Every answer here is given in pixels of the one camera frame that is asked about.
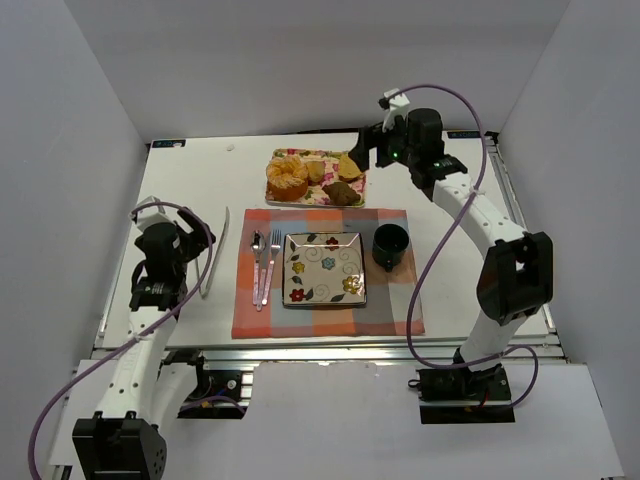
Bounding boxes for dark green mug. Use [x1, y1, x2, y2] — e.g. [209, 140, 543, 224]
[372, 224, 409, 272]

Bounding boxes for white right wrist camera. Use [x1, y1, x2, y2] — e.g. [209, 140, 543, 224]
[378, 89, 410, 132]

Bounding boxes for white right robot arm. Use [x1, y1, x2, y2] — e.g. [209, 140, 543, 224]
[349, 108, 553, 382]

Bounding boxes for white plastic tongs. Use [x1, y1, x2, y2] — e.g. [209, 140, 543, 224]
[199, 206, 230, 299]

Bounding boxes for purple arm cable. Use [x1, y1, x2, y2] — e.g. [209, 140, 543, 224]
[27, 201, 247, 480]
[394, 83, 540, 412]

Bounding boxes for floral square plate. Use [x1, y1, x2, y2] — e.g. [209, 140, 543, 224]
[282, 232, 367, 308]

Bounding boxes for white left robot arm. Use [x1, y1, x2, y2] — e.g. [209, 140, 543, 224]
[72, 202, 215, 479]

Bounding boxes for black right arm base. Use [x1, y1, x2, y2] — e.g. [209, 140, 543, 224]
[407, 364, 515, 425]

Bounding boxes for orange bundt cake bread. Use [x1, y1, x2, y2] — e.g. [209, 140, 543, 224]
[266, 155, 309, 202]

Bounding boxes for dark brown bread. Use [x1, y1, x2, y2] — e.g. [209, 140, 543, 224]
[322, 181, 361, 207]

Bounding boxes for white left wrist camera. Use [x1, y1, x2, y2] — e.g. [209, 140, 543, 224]
[130, 196, 171, 233]

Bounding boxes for floral serving tray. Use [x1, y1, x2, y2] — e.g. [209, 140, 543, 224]
[265, 148, 367, 208]

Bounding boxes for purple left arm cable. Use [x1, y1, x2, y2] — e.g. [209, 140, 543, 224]
[27, 201, 247, 480]

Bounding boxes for silver fork pink handle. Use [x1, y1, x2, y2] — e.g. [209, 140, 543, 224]
[256, 229, 283, 311]

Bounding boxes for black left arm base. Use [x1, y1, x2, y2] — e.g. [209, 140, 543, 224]
[161, 349, 244, 420]

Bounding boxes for orange checkered placemat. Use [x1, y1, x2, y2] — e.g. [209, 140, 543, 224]
[231, 208, 425, 339]

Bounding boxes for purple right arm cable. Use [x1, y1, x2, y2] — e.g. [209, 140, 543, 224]
[394, 83, 540, 412]

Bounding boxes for small yellow muffin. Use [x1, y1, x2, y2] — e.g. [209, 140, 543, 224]
[305, 160, 325, 184]

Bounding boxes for round seeded bread bun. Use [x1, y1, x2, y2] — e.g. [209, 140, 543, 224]
[338, 154, 362, 182]

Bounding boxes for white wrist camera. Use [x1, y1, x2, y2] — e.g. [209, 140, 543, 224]
[130, 196, 171, 233]
[378, 89, 410, 132]

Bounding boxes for silver spoon pink handle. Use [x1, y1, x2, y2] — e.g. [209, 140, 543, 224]
[250, 230, 266, 306]

